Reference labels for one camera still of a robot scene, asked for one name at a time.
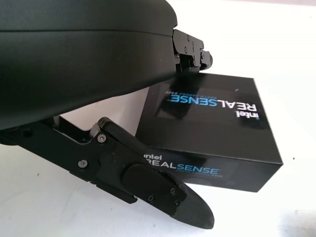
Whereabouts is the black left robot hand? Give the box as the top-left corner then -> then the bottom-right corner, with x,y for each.
0,0 -> 215,231

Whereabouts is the black RealSense box lid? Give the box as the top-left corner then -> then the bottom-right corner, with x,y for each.
134,71 -> 284,193

